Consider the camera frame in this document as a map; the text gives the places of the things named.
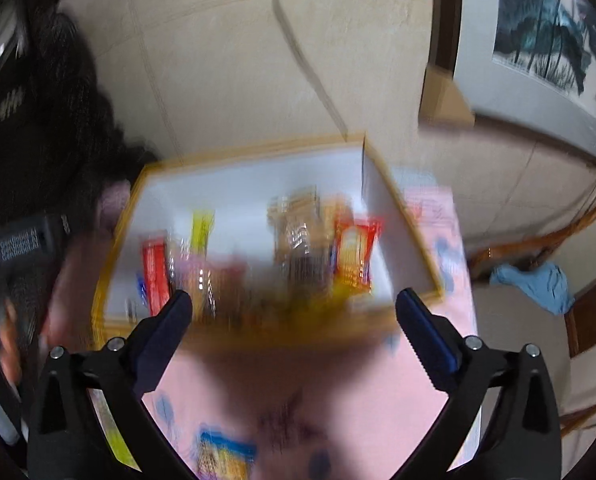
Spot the blue cloth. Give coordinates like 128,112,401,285
489,262,575,315

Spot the green melon seed packet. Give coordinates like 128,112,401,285
88,389,139,471

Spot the white plug with cable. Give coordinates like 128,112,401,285
272,0,350,141

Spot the purple cartoon snack packet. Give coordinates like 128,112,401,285
196,428,258,480

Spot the yellow long snack stick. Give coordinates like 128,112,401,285
189,210,214,256

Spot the yellow cardboard box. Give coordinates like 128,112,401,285
92,136,443,351

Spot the pink cookie packet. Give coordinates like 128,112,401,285
172,252,247,324

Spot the brown chocolate bar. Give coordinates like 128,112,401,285
141,236,171,316

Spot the person hand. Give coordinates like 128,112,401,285
0,298,22,386

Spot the red yellow snack packet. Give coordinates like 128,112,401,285
334,217,383,292

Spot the wooden chair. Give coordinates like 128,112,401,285
468,190,596,436

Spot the pink patterned tablecloth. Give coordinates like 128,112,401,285
42,179,482,480

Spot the framed lotus painting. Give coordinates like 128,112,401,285
429,0,596,159

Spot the long dark snack bar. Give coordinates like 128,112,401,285
267,188,328,288

